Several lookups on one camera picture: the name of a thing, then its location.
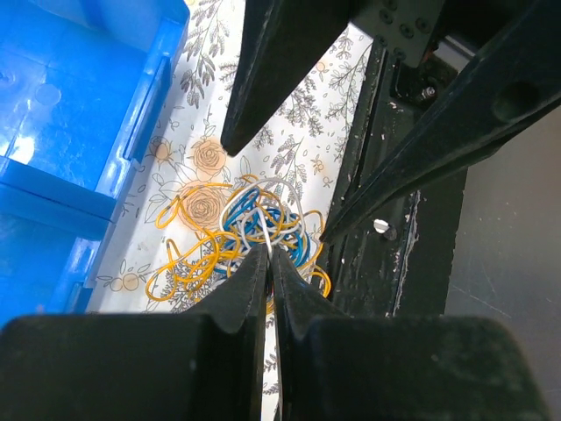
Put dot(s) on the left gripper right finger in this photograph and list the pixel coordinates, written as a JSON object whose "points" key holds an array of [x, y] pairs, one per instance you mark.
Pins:
{"points": [[336, 367]]}

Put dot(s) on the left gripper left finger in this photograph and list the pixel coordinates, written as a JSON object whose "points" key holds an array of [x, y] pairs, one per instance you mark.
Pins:
{"points": [[205, 363]]}

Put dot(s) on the floral patterned table mat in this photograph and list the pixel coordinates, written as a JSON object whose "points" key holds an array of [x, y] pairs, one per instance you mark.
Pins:
{"points": [[158, 259]]}

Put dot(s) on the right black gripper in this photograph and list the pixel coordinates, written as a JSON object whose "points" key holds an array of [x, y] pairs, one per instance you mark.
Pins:
{"points": [[510, 80]]}

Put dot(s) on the blue plastic divided bin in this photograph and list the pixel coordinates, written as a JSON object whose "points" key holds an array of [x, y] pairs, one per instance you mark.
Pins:
{"points": [[82, 87]]}

